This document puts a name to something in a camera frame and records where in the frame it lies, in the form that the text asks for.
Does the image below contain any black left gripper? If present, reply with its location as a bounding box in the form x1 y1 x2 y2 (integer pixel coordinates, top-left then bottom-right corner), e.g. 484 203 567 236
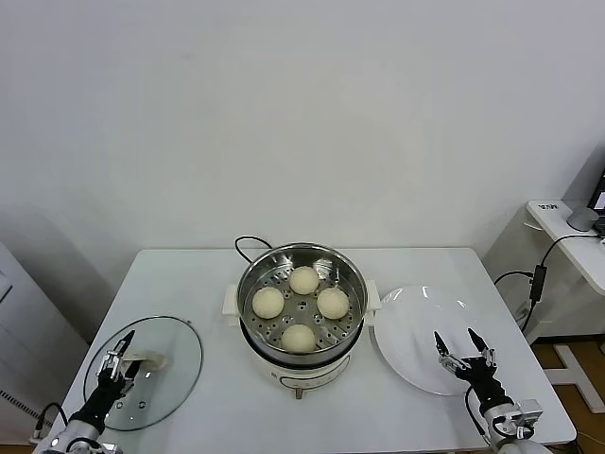
69 329 138 430

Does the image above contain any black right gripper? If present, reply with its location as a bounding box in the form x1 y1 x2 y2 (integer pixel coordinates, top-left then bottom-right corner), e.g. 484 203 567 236
433 327 510 411

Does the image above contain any round glass lid beige handle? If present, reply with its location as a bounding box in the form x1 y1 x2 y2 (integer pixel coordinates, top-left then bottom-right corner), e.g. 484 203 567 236
83 315 204 431

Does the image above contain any white steamed baozi bun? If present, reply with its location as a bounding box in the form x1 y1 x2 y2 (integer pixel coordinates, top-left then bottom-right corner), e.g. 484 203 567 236
281 323 317 356
315 288 351 321
288 265 320 295
251 286 286 320

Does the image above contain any perforated stainless steel steamer basket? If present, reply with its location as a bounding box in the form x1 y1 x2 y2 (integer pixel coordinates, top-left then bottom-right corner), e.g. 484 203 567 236
236 242 369 357

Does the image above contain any white round plate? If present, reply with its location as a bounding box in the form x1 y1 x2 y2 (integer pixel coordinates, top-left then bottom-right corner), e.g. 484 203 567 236
372 283 496 396

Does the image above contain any white cabinet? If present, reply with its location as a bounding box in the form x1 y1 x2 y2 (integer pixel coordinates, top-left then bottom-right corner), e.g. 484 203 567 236
0 243 91 427

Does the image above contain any white side desk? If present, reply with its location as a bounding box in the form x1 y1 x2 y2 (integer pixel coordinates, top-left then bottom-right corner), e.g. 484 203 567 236
481 198 605 412

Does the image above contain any grey rounded desk object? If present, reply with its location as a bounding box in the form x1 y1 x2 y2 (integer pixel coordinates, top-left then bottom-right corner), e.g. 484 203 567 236
566 205 599 232

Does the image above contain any grey computer monitor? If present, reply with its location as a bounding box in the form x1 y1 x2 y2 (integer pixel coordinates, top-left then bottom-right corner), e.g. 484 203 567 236
562 144 605 237

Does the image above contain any black right camera cable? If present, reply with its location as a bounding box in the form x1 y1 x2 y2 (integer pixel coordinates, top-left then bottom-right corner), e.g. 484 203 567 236
464 385 491 439

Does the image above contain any black camera cable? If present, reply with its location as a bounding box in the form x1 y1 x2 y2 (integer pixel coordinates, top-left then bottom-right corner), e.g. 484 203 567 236
464 385 491 439
33 401 70 439

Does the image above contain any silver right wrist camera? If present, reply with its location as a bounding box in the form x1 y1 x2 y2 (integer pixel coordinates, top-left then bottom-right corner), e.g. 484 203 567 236
510 399 543 429

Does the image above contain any black left camera cable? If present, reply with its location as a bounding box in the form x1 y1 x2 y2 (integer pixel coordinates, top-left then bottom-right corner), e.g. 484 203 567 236
33 401 70 439

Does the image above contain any black cooker power cord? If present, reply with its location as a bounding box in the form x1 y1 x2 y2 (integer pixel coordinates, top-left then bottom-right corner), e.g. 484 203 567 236
233 236 275 266

